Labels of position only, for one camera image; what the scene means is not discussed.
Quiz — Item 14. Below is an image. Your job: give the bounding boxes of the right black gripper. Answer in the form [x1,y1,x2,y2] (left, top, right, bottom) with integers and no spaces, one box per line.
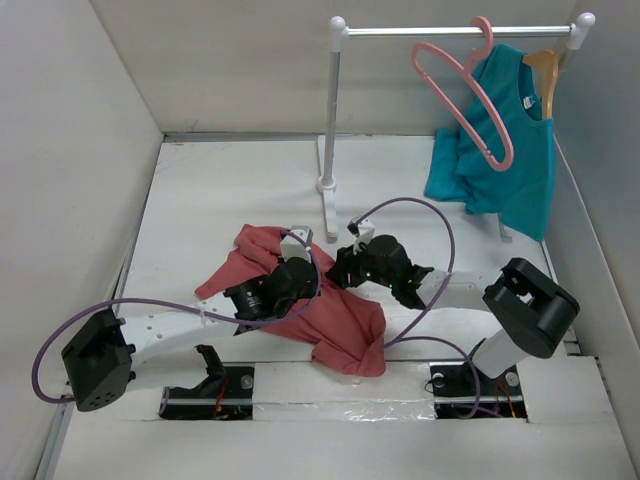
[325,235,396,289]

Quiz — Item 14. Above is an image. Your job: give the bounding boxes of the pink t shirt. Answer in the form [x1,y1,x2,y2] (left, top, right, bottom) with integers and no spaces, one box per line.
[195,224,386,377]

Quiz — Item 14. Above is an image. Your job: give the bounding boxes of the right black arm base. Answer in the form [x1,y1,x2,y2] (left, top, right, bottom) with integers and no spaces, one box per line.
[424,362,527,420]

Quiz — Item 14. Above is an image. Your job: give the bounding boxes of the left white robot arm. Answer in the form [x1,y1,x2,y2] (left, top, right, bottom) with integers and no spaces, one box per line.
[61,257,320,412]

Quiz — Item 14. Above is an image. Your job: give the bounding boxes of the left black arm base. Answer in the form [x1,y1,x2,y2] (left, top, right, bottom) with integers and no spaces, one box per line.
[158,345,255,421]

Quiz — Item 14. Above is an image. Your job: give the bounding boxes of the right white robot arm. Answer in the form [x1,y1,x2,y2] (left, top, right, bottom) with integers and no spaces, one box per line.
[326,235,580,393]

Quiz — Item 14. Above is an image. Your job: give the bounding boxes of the teal t shirt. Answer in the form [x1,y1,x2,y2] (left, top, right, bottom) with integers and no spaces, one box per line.
[423,43,557,243]

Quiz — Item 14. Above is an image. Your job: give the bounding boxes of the wooden hanger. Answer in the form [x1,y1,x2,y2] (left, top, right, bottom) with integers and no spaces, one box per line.
[522,49,559,120]

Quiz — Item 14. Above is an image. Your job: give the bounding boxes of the white clothes rack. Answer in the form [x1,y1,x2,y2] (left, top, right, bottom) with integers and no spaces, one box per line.
[316,12,596,241]

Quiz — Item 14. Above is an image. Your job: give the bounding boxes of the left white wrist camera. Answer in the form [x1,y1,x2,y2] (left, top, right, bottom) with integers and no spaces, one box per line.
[280,226,313,263]

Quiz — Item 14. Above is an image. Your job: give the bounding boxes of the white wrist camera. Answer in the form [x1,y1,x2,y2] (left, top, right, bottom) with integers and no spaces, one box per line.
[347,218,375,254]
[280,226,313,263]

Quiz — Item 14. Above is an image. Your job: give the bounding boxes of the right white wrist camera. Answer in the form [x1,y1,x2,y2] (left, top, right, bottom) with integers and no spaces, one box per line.
[347,218,375,254]

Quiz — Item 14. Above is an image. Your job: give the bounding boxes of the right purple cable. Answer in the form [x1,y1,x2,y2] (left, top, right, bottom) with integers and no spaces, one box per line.
[347,197,484,419]

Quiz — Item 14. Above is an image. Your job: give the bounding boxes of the purple cable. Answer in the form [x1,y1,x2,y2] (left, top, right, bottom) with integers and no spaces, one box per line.
[347,197,484,419]
[32,227,324,404]

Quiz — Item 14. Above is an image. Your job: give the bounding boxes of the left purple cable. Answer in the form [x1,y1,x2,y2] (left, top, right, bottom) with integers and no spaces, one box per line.
[32,227,324,404]

